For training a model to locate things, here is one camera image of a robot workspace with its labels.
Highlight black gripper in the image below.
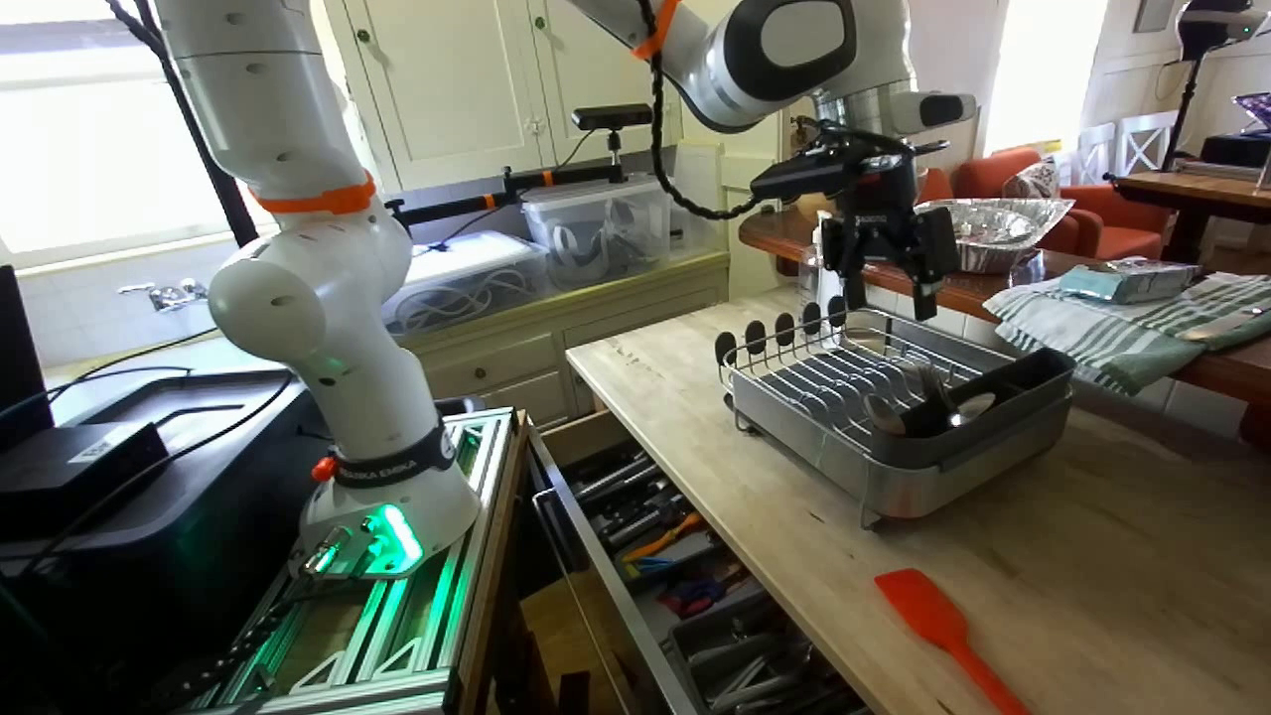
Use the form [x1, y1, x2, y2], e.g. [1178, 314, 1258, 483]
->
[809, 128, 965, 326]

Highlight aluminium foil tray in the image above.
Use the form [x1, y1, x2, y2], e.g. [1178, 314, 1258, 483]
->
[928, 193, 1079, 279]

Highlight grey dish rack tray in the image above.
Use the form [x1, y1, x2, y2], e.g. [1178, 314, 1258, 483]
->
[709, 293, 1079, 531]

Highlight red sofa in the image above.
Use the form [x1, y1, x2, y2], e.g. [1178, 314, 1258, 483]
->
[946, 144, 1183, 266]

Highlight blue folded cloth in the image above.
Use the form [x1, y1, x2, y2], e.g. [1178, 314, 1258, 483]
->
[1051, 259, 1206, 310]

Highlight green striped dish towel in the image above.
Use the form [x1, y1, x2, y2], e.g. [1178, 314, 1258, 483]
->
[986, 270, 1271, 396]

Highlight clear plastic storage bin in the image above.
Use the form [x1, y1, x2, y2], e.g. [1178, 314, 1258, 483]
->
[516, 173, 678, 281]

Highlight red silicone spatula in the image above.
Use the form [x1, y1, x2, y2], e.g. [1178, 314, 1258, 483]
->
[871, 569, 1034, 715]

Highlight black bar with orange clamps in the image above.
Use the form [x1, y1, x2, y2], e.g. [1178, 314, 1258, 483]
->
[381, 156, 631, 230]

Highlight open kitchen drawer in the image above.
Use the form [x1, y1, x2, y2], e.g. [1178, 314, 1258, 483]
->
[529, 410, 876, 715]

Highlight large black equipment box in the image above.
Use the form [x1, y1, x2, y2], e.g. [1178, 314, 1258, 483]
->
[0, 371, 332, 715]

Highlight small flat black box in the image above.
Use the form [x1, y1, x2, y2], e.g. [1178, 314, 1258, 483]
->
[0, 417, 173, 539]

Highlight black monitor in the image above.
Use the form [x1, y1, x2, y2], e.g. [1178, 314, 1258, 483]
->
[0, 263, 54, 454]

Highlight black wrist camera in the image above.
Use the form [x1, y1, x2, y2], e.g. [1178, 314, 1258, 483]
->
[750, 138, 871, 206]

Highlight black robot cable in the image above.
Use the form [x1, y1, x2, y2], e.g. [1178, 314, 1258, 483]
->
[645, 50, 770, 222]

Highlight black camera on stand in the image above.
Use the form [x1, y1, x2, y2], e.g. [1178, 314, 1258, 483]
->
[570, 99, 656, 134]

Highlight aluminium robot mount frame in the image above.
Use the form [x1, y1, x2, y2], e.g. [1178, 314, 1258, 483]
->
[194, 406, 520, 715]

